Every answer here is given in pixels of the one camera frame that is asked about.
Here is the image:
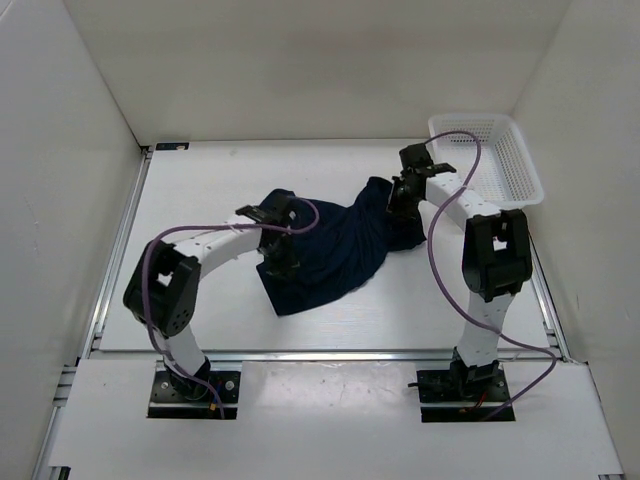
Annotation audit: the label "front aluminium rail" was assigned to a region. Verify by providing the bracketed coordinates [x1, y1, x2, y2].
[205, 349, 453, 362]

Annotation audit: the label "aluminium frame rail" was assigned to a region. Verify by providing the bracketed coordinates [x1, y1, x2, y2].
[30, 145, 155, 479]
[524, 234, 626, 480]

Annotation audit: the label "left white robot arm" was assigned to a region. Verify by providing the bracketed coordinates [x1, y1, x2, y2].
[123, 193, 319, 400]

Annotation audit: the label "purple cable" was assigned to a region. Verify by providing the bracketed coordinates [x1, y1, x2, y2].
[141, 197, 321, 401]
[423, 129, 559, 419]

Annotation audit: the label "left aluminium frame rail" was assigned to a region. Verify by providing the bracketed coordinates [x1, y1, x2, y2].
[30, 145, 155, 479]

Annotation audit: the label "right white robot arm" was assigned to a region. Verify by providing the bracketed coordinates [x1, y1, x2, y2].
[387, 144, 532, 400]

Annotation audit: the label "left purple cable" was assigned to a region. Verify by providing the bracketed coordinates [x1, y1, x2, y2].
[141, 197, 321, 401]

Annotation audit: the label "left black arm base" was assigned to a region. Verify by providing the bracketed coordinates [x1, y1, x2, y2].
[147, 366, 241, 420]

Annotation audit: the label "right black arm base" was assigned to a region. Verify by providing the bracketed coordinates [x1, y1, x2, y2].
[407, 359, 516, 424]

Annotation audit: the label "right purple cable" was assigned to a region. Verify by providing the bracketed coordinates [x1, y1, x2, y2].
[423, 129, 559, 419]

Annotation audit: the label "right aluminium frame rail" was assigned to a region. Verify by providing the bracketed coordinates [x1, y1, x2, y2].
[524, 234, 626, 480]

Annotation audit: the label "white plastic mesh basket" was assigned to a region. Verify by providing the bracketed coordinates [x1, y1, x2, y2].
[428, 113, 544, 209]

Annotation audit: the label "navy blue shorts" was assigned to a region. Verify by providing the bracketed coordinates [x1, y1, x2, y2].
[256, 177, 426, 316]

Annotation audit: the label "small dark label sticker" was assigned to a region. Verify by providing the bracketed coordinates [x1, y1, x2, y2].
[155, 142, 190, 151]

